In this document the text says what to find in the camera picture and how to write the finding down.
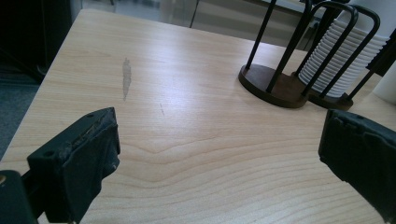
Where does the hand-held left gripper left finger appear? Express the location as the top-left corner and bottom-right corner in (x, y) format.
(26, 106), (121, 224)

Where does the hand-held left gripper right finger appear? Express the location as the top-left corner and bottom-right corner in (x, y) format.
(318, 108), (396, 224)

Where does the single white paper cup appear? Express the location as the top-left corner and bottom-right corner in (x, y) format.
(372, 60), (396, 105)

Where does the stack of white paper cups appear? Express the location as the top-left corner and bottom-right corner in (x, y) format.
(297, 0), (396, 99)

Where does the dark curtain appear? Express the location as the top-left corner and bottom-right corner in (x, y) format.
(0, 0), (73, 83)

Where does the black hanging cable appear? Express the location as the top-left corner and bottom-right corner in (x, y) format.
(190, 0), (201, 29)

